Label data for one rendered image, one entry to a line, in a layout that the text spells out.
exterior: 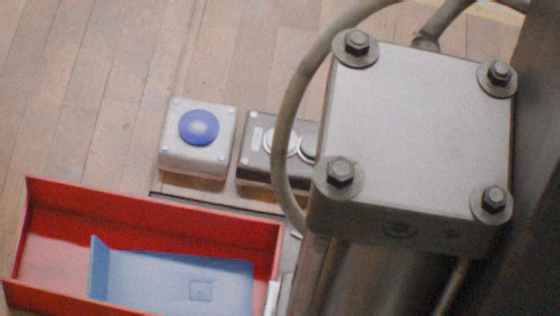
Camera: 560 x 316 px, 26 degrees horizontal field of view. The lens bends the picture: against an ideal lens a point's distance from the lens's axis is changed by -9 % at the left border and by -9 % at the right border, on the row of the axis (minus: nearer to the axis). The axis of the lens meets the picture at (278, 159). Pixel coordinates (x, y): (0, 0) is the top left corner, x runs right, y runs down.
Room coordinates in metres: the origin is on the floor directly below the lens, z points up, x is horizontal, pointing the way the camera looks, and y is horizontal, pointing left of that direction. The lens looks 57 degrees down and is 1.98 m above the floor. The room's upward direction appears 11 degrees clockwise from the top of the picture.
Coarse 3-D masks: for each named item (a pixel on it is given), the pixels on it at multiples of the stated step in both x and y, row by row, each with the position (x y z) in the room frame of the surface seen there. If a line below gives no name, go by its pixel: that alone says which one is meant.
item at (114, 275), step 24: (96, 240) 0.55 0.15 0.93; (96, 264) 0.53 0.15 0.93; (120, 264) 0.54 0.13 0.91; (144, 264) 0.55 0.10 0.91; (168, 264) 0.56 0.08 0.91; (192, 264) 0.56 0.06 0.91; (216, 264) 0.57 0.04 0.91; (240, 264) 0.57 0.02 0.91; (96, 288) 0.50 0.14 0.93; (120, 288) 0.52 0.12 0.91; (144, 288) 0.52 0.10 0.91; (168, 288) 0.53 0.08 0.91; (216, 288) 0.54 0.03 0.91; (240, 288) 0.55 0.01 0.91; (168, 312) 0.51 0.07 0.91; (192, 312) 0.51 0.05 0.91; (216, 312) 0.52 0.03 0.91; (240, 312) 0.52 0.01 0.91
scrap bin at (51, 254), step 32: (32, 192) 0.59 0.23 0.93; (64, 192) 0.59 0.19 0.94; (96, 192) 0.59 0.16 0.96; (32, 224) 0.57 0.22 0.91; (64, 224) 0.57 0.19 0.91; (96, 224) 0.58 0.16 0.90; (128, 224) 0.59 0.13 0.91; (160, 224) 0.59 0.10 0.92; (192, 224) 0.59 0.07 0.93; (224, 224) 0.59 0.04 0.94; (256, 224) 0.59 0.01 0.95; (32, 256) 0.53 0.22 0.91; (64, 256) 0.54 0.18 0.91; (224, 256) 0.58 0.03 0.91; (256, 256) 0.58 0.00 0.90; (32, 288) 0.47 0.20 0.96; (64, 288) 0.51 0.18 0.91; (256, 288) 0.55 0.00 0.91
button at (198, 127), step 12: (180, 120) 0.70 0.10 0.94; (192, 120) 0.70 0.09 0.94; (204, 120) 0.70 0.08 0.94; (216, 120) 0.70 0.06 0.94; (180, 132) 0.68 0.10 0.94; (192, 132) 0.68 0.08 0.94; (204, 132) 0.69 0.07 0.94; (216, 132) 0.69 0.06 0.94; (192, 144) 0.67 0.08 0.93; (204, 144) 0.68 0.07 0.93
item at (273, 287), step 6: (270, 282) 0.44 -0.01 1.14; (276, 282) 0.44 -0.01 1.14; (270, 288) 0.43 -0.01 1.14; (276, 288) 0.43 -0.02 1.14; (270, 294) 0.43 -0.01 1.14; (276, 294) 0.43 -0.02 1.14; (264, 300) 0.44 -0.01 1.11; (270, 300) 0.42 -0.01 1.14; (276, 300) 0.42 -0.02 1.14; (264, 306) 0.42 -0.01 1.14; (270, 306) 0.42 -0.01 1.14; (264, 312) 0.41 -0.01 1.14; (270, 312) 0.41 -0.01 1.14
